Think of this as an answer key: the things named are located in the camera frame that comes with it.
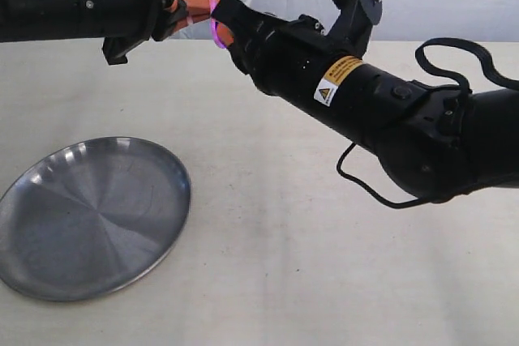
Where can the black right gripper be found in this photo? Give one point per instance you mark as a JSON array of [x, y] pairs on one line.
[[283, 58]]

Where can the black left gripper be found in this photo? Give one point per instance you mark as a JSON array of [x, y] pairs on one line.
[[139, 21]]

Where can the pink glow stick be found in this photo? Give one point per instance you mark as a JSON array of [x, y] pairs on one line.
[[213, 23]]

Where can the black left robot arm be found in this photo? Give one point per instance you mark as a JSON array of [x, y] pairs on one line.
[[50, 20]]

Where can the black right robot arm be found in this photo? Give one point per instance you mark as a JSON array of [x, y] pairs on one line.
[[435, 143]]

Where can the round metal plate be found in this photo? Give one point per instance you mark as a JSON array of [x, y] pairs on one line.
[[92, 218]]

